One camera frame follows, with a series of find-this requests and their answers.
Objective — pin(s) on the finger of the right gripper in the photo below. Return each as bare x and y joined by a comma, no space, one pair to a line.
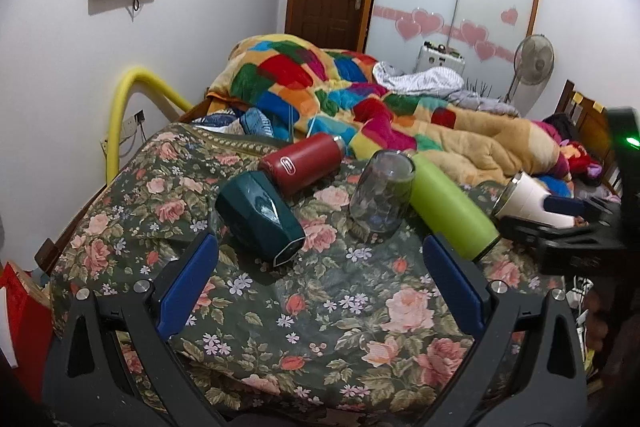
585,208
603,234

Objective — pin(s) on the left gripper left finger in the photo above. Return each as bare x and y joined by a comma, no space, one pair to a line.
88,382

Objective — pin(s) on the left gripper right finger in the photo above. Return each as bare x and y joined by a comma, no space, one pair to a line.
547,386

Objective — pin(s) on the white cylindrical cup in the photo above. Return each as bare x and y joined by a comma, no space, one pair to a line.
524,198

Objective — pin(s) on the green cylindrical bottle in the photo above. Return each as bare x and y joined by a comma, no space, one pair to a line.
447,210

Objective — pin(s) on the clear glass cup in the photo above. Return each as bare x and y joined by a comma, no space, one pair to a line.
383,192

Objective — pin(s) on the dark teal faceted cup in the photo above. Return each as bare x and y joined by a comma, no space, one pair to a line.
257,215

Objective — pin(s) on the right hand orange sleeve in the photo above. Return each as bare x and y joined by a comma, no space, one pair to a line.
596,328

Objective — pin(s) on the red plush toy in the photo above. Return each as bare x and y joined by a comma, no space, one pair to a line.
580,162

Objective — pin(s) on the wooden headboard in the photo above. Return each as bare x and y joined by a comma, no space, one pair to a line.
588,117

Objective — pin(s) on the red paper bag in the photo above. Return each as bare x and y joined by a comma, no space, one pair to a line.
26,328

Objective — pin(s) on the standing electric fan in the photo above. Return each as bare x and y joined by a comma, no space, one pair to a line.
533,64

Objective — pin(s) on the white grey crumpled cloth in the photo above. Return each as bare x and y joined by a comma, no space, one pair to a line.
439,82

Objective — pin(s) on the floral dark green bedsheet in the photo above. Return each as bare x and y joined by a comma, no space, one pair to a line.
350,330

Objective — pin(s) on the white small cabinet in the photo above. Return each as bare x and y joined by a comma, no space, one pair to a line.
438,55

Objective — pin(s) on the red thermos bottle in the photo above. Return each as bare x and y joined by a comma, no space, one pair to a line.
302,164

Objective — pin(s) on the colourful patchwork blanket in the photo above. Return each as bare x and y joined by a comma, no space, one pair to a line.
304,89

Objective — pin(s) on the blue jeans clothing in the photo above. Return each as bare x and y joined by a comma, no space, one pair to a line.
240,122

